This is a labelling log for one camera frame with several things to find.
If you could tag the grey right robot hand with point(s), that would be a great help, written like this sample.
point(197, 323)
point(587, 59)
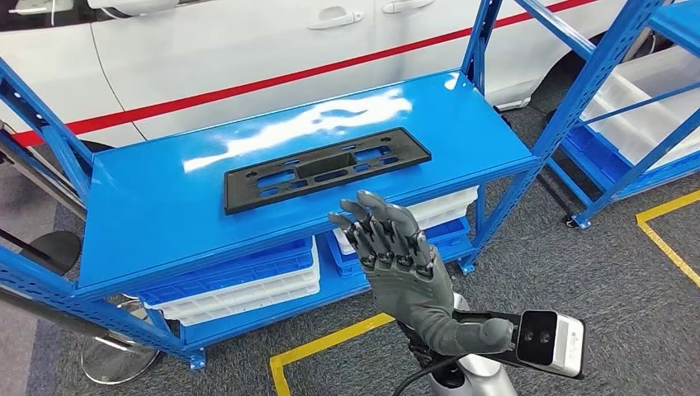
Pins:
point(404, 289)

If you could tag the black plastic licence plate frame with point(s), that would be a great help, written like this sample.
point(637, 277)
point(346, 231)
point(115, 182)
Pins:
point(328, 169)

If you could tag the blue metal shelf rack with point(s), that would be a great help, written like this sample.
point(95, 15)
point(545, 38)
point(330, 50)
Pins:
point(618, 180)
point(164, 218)

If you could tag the white car with red stripe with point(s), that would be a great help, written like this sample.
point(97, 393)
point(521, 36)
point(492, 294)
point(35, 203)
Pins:
point(218, 65)

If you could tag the chrome stanchion post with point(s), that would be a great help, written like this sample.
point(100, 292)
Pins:
point(43, 175)
point(120, 355)

